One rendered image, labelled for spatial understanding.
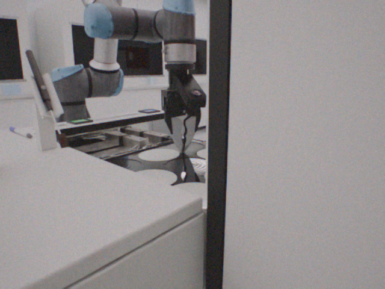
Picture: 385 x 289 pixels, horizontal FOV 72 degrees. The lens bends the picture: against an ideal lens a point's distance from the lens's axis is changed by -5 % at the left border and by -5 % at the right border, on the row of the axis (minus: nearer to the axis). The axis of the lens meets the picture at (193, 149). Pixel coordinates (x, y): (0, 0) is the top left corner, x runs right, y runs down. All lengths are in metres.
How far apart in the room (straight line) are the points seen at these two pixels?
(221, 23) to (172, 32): 0.40
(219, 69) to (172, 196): 0.14
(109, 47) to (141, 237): 0.92
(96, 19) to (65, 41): 3.25
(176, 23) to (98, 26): 0.17
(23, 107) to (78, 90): 2.39
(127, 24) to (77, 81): 0.46
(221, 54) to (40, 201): 0.24
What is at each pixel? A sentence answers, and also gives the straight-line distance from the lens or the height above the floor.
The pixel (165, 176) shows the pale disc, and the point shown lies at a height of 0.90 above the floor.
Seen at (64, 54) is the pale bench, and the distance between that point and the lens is 3.90.
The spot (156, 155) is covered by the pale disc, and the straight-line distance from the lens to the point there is 0.68.
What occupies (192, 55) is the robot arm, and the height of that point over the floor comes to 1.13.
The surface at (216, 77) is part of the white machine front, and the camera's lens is 0.27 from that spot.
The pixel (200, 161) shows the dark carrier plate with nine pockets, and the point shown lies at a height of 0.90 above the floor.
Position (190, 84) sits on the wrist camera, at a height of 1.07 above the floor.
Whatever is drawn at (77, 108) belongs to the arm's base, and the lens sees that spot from 1.11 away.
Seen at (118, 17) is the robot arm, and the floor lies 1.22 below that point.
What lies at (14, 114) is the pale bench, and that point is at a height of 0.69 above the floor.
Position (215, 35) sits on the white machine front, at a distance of 0.27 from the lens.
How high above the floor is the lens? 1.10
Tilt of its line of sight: 16 degrees down
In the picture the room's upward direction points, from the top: straight up
